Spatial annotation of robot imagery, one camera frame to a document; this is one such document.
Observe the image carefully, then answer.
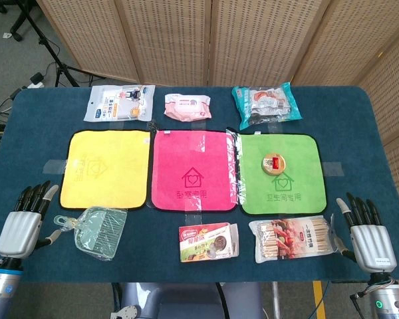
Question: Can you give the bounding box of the red green biscuit box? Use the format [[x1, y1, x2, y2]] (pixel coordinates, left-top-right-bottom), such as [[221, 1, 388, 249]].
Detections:
[[178, 222, 240, 263]]

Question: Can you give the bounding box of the grey robot torso base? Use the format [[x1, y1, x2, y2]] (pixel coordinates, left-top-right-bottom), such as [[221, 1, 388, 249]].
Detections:
[[111, 282, 263, 319]]

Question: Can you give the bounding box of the small round metal tin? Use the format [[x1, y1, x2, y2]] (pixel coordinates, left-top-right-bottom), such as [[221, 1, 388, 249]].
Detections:
[[261, 152, 286, 173]]

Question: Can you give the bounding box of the bamboo skewer packet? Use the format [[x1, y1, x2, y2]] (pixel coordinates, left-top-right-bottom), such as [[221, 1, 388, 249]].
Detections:
[[248, 214, 343, 265]]

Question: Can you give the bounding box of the black office chair base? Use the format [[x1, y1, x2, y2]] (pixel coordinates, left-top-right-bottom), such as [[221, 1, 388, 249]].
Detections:
[[0, 0, 27, 43]]

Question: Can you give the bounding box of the black tripod stand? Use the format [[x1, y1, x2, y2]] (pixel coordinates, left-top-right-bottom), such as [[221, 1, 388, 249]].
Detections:
[[18, 0, 104, 88]]

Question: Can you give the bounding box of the white resealable pouch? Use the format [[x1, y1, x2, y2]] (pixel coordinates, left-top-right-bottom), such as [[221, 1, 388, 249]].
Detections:
[[83, 84, 156, 123]]

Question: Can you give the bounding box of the crinkled clear tape strip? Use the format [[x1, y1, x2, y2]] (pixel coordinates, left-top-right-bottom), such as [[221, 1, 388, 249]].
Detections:
[[225, 128, 244, 205]]

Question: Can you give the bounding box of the dark blue table cover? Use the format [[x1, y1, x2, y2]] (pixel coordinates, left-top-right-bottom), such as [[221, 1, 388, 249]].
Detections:
[[0, 85, 395, 284]]

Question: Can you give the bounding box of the yellow cloth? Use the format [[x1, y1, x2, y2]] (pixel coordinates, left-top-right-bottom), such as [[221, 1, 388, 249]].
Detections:
[[59, 129, 152, 211]]

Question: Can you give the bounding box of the pink wet wipes pack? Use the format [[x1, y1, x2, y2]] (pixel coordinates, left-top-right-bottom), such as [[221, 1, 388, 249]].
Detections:
[[163, 93, 213, 121]]

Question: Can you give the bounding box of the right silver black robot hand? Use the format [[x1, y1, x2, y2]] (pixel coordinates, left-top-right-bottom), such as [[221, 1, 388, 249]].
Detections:
[[334, 191, 398, 274]]

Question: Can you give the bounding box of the white power adapter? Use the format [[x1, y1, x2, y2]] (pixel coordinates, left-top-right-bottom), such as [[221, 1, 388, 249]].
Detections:
[[29, 72, 45, 89]]

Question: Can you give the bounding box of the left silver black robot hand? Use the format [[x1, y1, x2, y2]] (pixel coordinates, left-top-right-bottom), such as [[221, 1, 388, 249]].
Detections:
[[0, 181, 63, 259]]

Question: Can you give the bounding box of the green plastic dustpan in wrap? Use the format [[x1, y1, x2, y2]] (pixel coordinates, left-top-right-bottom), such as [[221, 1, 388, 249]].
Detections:
[[54, 206, 128, 262]]

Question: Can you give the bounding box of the pink cloth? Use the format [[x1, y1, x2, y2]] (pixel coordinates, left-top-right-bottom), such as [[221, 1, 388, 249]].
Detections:
[[149, 129, 239, 213]]

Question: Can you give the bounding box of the teal snack bag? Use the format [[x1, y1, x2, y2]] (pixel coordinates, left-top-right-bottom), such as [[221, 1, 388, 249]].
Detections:
[[231, 82, 303, 131]]

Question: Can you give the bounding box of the green cloth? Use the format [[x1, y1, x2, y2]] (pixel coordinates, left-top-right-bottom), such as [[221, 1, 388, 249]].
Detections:
[[238, 133, 329, 215]]

